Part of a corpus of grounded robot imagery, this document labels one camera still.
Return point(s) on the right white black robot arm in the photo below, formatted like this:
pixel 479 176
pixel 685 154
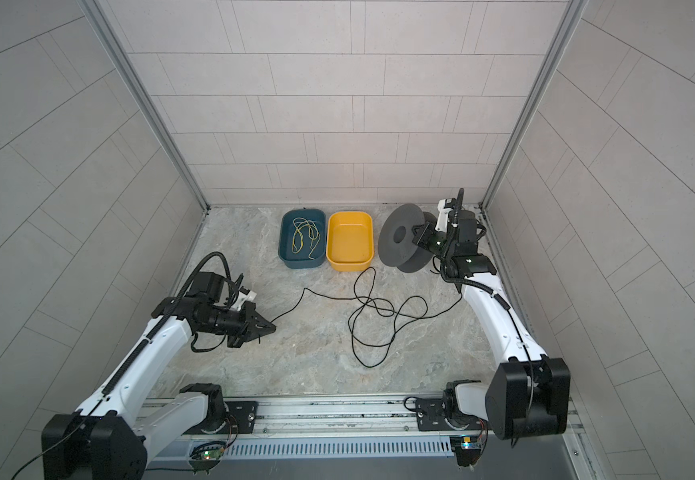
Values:
pixel 529 393

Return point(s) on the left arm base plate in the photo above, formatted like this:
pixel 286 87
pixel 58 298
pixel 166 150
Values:
pixel 239 418

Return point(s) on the aluminium mounting rail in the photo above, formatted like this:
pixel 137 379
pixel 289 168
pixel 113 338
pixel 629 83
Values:
pixel 380 414

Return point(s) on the dark grey cable spool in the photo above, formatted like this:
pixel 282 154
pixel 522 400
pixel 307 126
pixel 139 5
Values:
pixel 396 246

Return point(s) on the yellow plastic bin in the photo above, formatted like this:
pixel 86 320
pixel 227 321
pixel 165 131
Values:
pixel 350 246

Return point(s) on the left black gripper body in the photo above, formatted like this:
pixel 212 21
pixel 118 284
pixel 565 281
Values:
pixel 228 322

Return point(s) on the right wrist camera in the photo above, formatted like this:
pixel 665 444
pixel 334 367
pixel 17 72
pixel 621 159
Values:
pixel 449 214

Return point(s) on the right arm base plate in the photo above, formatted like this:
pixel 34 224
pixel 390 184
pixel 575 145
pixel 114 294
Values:
pixel 432 415

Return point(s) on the left circuit board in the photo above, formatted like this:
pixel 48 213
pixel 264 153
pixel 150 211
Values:
pixel 209 452

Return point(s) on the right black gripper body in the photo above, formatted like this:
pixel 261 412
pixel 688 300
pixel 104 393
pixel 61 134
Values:
pixel 445 247

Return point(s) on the teal plastic bin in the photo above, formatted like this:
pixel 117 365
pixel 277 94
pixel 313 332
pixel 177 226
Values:
pixel 303 238

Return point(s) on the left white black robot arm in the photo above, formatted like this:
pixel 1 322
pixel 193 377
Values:
pixel 105 439

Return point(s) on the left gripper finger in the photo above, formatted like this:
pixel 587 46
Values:
pixel 237 341
pixel 257 324

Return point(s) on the circuit board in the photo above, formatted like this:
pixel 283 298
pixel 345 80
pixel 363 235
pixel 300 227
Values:
pixel 209 452
pixel 467 450

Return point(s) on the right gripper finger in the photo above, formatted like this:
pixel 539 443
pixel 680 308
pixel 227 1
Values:
pixel 422 231
pixel 431 247

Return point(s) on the right circuit board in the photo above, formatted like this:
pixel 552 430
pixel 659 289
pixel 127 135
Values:
pixel 467 450

